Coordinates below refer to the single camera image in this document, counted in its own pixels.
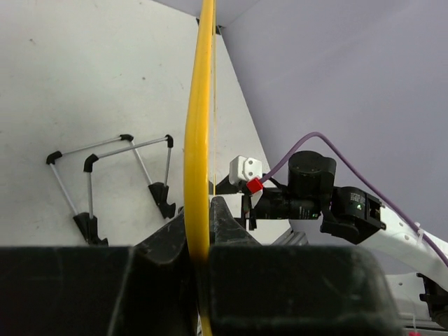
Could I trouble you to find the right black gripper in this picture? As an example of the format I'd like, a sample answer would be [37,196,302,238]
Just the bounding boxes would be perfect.
[241,188,301,230]

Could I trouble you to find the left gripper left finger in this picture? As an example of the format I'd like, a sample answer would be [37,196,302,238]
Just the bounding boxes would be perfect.
[1,215,196,335]

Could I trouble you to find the black metal whiteboard stand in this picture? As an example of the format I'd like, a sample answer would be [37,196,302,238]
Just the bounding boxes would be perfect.
[45,134,176,246]

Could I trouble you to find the aluminium rail frame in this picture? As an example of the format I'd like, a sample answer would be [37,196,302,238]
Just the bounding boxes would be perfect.
[272,228,309,246]

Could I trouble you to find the yellow framed whiteboard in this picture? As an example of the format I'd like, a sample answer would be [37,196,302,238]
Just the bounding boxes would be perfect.
[183,1,216,335]

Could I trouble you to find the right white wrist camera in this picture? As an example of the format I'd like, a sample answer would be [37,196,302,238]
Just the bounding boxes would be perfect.
[229,155,263,209]

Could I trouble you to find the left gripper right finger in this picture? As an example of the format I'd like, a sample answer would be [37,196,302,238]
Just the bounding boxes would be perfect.
[207,197,404,335]

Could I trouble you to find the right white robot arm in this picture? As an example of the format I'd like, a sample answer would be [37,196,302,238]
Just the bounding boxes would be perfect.
[241,150,447,330]

